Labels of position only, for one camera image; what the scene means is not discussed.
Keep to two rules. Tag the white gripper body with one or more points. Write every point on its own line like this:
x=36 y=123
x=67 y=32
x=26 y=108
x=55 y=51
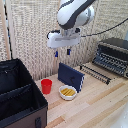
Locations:
x=63 y=40

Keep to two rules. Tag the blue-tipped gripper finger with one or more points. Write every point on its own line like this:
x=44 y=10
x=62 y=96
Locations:
x=56 y=53
x=68 y=51

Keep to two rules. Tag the red plastic cup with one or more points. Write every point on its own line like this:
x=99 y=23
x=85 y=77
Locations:
x=46 y=86

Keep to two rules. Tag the black fabric storage bin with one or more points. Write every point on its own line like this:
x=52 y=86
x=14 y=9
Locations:
x=19 y=95

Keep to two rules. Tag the beige woven folding screen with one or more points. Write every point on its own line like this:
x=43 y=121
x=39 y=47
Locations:
x=40 y=33

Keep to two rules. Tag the dark blue box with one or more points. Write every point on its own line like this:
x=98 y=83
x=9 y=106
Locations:
x=70 y=77

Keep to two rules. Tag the white bowl with yellow food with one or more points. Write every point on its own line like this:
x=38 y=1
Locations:
x=68 y=92

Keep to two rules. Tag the black toaster oven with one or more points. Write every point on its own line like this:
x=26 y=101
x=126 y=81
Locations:
x=112 y=57

